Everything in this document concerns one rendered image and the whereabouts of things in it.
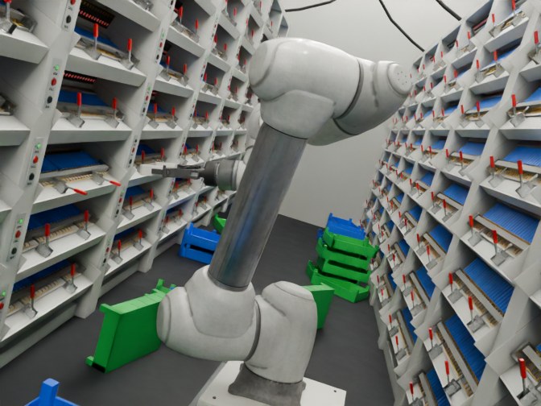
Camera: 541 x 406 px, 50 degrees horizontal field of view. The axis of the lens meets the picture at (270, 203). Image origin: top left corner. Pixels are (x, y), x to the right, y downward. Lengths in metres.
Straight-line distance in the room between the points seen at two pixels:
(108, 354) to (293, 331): 0.71
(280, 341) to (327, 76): 0.63
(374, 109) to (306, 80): 0.17
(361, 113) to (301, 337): 0.55
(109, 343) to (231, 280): 0.71
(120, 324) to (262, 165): 0.87
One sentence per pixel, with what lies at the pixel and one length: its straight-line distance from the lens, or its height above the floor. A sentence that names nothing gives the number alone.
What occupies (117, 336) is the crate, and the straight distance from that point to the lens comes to 1.90.
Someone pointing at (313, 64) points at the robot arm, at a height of 1.02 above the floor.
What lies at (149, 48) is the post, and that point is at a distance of 2.10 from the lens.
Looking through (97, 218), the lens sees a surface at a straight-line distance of 2.16.
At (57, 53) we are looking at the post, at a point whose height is 0.90.
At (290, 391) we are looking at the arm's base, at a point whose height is 0.29.
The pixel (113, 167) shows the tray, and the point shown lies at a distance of 2.13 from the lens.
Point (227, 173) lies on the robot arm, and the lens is 1.67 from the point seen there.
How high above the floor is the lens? 0.91
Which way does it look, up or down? 8 degrees down
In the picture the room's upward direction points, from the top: 17 degrees clockwise
